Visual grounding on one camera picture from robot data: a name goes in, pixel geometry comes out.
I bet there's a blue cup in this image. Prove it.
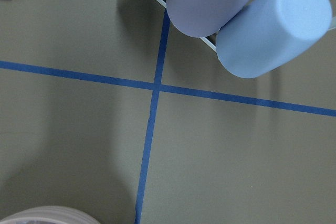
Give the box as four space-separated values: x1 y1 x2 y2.
216 0 332 78

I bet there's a white round plate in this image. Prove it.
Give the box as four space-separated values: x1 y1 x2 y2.
1 206 99 224

